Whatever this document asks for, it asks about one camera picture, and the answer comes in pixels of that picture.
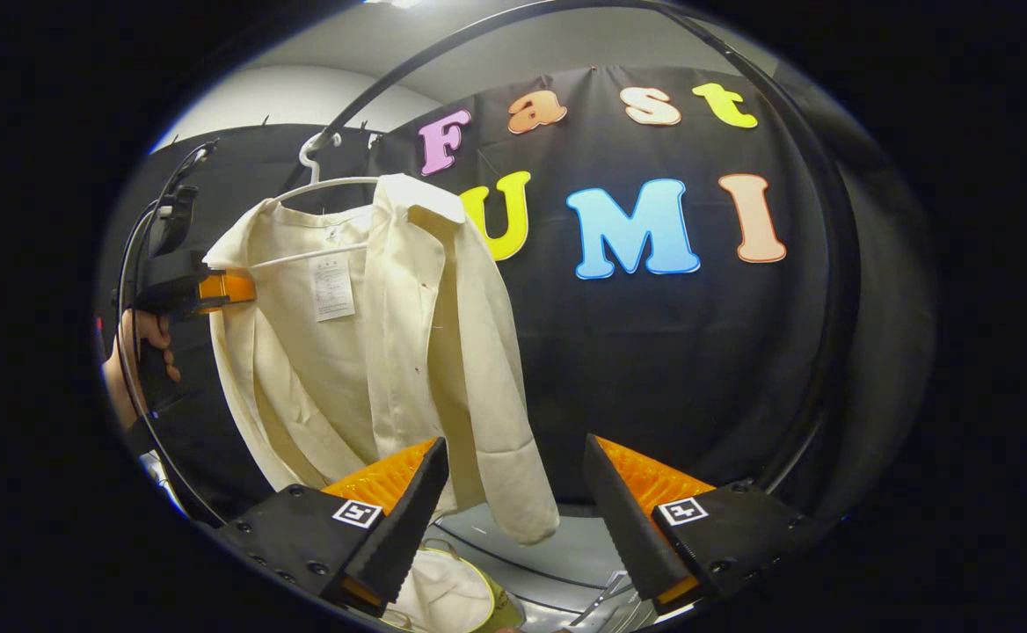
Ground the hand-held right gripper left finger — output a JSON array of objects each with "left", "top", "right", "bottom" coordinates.
[{"left": 215, "top": 437, "right": 449, "bottom": 616}]

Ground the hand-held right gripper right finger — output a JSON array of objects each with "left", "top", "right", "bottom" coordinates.
[{"left": 582, "top": 433, "right": 818, "bottom": 616}]

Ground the yellow-rimmed laundry hamper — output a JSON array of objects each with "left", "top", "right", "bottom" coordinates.
[{"left": 382, "top": 545, "right": 528, "bottom": 633}]

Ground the cream shirt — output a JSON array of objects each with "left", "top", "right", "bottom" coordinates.
[{"left": 204, "top": 173, "right": 560, "bottom": 546}]

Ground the white plastic hanger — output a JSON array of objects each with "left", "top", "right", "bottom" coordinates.
[{"left": 250, "top": 132, "right": 382, "bottom": 269}]

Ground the black backdrop cloth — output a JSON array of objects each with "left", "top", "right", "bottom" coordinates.
[{"left": 96, "top": 66, "right": 936, "bottom": 528}]

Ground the silver metal frame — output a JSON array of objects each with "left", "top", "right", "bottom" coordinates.
[{"left": 571, "top": 570, "right": 655, "bottom": 630}]

